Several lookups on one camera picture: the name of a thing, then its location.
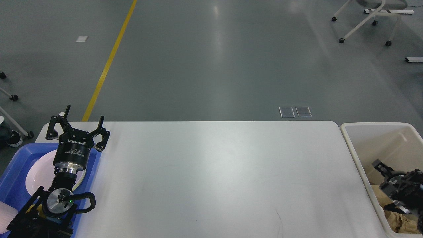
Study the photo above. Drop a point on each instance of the brown paper bag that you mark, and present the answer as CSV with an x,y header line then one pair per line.
x,y
381,197

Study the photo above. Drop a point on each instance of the white cart frame left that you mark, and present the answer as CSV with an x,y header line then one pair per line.
x,y
14,97

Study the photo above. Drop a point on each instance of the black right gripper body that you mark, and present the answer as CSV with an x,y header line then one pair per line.
x,y
405,187

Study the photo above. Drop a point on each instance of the blue plastic tray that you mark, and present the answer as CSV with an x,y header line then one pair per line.
x,y
13,188

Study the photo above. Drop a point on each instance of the white office chair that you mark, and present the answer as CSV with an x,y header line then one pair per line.
x,y
372,9

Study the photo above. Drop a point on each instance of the pink plate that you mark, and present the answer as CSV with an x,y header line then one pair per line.
x,y
41,173

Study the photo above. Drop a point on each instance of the cream plastic bin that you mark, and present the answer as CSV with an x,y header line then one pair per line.
x,y
397,145

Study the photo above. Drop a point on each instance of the light green plate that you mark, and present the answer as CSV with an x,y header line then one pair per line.
x,y
80,174

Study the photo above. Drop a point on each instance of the brown paper ball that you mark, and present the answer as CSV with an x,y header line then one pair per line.
x,y
401,223

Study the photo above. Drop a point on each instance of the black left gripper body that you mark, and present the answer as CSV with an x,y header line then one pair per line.
x,y
73,152

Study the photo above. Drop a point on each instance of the clear floor plate left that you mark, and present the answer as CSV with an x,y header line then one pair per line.
x,y
287,112

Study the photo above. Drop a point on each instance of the pink mug dark inside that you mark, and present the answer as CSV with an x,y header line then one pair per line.
x,y
7,213

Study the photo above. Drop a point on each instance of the white bar on floor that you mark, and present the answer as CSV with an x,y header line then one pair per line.
x,y
414,59

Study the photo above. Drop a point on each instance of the person in jeans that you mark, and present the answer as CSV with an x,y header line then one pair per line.
x,y
8,136

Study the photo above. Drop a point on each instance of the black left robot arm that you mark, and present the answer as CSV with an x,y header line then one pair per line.
x,y
48,213

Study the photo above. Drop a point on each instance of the clear floor plate right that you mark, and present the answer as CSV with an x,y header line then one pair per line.
x,y
303,111

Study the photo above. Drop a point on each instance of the clear floor plate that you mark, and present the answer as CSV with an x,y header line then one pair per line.
x,y
303,111
287,112

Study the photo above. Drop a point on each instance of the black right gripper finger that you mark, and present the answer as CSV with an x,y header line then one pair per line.
x,y
386,171
400,207

